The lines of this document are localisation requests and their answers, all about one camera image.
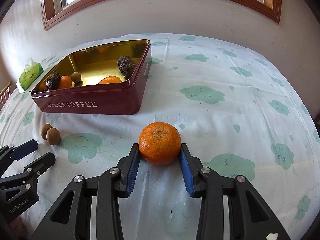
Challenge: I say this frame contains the dark water chestnut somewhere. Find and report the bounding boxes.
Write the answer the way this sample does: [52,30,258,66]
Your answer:
[117,56,137,80]
[46,72,61,90]

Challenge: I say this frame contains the small orange mandarin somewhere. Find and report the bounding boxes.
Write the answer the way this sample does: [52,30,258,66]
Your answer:
[58,75,72,89]

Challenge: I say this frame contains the brown longan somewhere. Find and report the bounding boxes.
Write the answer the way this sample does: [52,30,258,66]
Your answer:
[46,127,61,145]
[41,124,52,140]
[71,72,82,83]

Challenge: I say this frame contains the large orange mandarin back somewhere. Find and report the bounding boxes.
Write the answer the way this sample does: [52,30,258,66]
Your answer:
[138,122,181,166]

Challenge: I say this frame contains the orange mandarin front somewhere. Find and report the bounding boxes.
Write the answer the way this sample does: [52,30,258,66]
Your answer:
[99,76,121,84]

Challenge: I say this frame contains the red cherry tomato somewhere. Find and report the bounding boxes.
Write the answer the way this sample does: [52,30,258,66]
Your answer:
[38,82,47,92]

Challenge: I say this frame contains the left hand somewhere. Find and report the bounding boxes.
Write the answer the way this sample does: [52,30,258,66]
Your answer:
[9,216,27,239]

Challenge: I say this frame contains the wooden chair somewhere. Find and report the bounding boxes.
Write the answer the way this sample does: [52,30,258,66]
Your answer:
[0,81,12,109]

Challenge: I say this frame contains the green tissue pack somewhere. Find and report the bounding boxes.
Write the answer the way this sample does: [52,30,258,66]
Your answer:
[16,57,44,93]

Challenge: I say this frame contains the white cloud-print tablecloth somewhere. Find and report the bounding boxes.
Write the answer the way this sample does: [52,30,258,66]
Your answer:
[1,33,319,239]

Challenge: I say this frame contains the red toffee tin box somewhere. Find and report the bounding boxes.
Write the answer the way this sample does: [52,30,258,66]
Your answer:
[30,39,151,115]

